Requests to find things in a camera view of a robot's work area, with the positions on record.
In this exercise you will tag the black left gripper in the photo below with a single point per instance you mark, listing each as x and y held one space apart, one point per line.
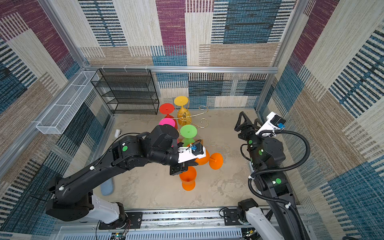
182 167

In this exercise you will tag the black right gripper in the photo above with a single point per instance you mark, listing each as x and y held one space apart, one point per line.
238 127

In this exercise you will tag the small orange wine glass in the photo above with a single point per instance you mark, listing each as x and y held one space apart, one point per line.
188 179

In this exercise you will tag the green wine glass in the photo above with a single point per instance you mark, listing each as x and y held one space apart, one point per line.
188 132

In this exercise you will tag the large orange wine glass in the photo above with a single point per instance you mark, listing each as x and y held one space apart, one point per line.
215 160

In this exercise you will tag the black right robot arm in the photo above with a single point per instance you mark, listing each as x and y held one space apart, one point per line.
268 180

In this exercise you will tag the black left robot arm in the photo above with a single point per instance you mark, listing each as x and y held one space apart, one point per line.
73 196

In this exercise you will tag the pink wine glass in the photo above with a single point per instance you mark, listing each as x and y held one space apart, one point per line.
168 121

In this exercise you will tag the yellow wine glass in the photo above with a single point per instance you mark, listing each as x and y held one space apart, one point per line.
184 115

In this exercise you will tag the red wine glass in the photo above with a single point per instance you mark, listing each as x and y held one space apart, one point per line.
167 109

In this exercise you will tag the black mesh shelf rack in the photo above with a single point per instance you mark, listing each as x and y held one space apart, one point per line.
129 91

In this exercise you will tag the small white object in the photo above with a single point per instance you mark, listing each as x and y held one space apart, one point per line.
117 133

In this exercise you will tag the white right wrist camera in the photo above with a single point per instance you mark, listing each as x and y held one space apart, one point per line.
274 123

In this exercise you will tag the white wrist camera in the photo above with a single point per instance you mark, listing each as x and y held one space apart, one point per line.
274 123
197 151

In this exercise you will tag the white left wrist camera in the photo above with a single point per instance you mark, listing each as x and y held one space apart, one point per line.
197 151

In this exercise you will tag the gold wire wine glass rack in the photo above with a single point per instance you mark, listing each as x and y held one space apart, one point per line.
203 122

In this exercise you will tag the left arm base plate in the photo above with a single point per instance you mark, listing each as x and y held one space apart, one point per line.
132 220

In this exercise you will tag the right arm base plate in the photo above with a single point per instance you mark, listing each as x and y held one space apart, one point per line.
233 217

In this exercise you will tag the white wire basket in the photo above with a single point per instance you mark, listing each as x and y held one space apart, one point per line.
60 115

